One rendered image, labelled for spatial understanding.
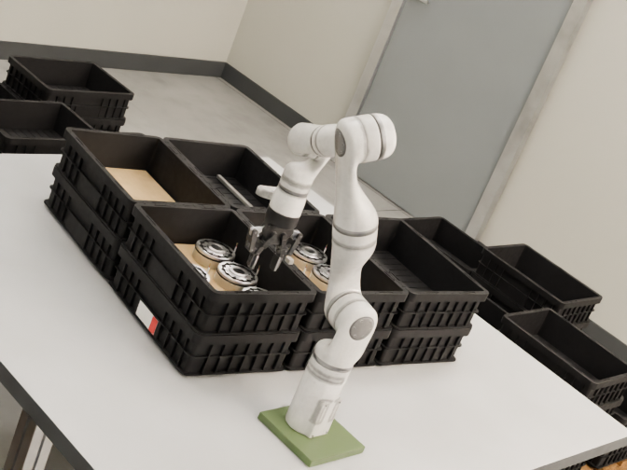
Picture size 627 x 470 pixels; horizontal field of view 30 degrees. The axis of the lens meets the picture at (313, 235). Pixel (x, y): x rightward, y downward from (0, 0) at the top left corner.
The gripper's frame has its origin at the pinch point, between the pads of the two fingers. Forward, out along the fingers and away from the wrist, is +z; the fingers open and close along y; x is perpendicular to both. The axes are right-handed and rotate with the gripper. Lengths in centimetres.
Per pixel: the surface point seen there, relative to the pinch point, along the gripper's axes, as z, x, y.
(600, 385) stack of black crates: 37, 3, 146
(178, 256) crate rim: 3.0, 5.4, -18.7
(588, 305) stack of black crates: 39, 56, 194
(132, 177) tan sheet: 13, 64, -3
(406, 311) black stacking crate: 8.3, -4.4, 44.4
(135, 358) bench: 25.6, -2.1, -25.0
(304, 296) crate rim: 3.0, -8.5, 8.0
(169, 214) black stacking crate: 4.4, 28.6, -10.2
